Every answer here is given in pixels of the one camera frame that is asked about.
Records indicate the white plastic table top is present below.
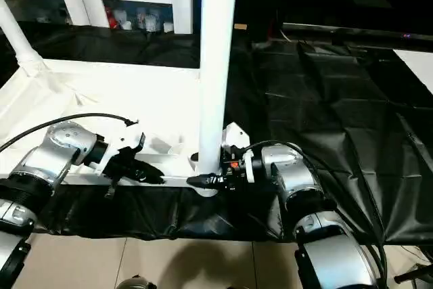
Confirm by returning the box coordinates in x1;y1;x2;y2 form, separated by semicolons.
0;58;221;198

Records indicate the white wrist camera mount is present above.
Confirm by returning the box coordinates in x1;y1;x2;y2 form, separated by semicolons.
221;122;260;184
84;118;147;177

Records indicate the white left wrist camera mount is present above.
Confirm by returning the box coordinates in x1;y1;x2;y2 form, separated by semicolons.
84;118;147;177

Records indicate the black floor rod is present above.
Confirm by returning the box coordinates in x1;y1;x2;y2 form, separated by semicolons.
394;261;433;284

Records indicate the black glossy mat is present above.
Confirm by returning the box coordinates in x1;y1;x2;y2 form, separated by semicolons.
0;21;433;246

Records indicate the grey robot torso front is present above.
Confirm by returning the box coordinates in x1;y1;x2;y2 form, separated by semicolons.
114;274;158;289

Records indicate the white plastic table leg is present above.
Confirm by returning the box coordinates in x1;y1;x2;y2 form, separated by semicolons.
0;0;47;73
197;0;240;181

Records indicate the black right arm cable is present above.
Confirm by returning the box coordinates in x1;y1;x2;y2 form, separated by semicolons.
243;140;388;289

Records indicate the flat white board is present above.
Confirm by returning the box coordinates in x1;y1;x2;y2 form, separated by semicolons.
392;48;433;95

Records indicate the long black bar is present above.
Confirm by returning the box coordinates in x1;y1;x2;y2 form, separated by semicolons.
282;22;433;41

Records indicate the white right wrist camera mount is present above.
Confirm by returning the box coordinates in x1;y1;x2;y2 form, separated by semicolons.
221;122;260;184

